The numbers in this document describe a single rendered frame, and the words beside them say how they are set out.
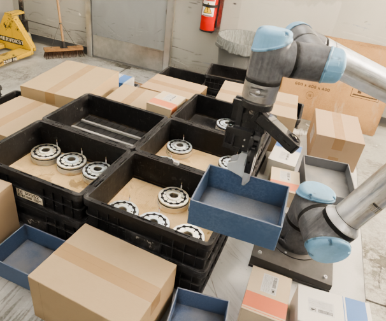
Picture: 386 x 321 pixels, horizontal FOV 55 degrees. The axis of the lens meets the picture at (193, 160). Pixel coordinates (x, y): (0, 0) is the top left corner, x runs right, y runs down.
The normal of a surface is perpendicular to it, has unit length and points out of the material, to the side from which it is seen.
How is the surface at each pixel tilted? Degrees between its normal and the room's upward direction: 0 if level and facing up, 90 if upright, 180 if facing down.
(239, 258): 0
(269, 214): 1
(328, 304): 0
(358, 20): 90
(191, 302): 90
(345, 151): 90
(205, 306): 90
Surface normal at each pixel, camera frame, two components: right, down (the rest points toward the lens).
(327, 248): -0.07, 0.68
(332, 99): -0.28, 0.25
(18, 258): 0.12, -0.83
